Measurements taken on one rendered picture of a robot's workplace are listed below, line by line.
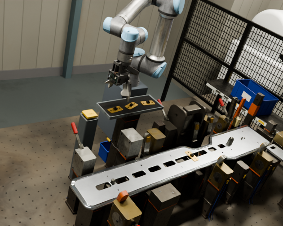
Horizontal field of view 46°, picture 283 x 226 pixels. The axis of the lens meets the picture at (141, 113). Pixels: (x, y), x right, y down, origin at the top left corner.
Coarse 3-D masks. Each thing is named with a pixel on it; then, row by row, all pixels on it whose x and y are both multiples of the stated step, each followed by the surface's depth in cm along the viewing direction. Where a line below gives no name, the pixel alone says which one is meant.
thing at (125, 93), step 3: (123, 84) 163; (126, 84) 164; (123, 87) 163; (126, 87) 165; (123, 90) 163; (126, 90) 164; (123, 93) 163; (126, 93) 164; (129, 93) 165; (129, 96) 165
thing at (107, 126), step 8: (112, 88) 218; (120, 88) 211; (136, 88) 216; (144, 88) 219; (104, 96) 228; (112, 96) 220; (120, 96) 212; (104, 120) 232; (112, 120) 224; (104, 128) 234; (112, 128) 226; (112, 136) 228
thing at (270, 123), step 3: (270, 120) 229; (267, 123) 228; (270, 123) 226; (273, 123) 226; (276, 123) 227; (267, 126) 228; (270, 126) 227; (273, 126) 225; (267, 129) 229; (270, 129) 227; (273, 129) 228; (267, 132) 230; (270, 132) 230
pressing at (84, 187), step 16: (240, 128) 226; (208, 144) 199; (224, 144) 204; (240, 144) 209; (256, 144) 213; (144, 160) 173; (160, 160) 176; (192, 160) 183; (208, 160) 186; (80, 176) 151; (96, 176) 154; (112, 176) 157; (128, 176) 160; (144, 176) 162; (160, 176) 165; (176, 176) 169; (80, 192) 144; (96, 192) 146; (112, 192) 148; (128, 192) 151; (96, 208) 140
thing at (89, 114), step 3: (84, 111) 168; (87, 111) 168; (90, 111) 169; (93, 111) 170; (84, 114) 166; (87, 114) 166; (90, 114) 167; (93, 114) 168; (96, 114) 168; (87, 117) 164; (90, 117) 166; (93, 117) 167
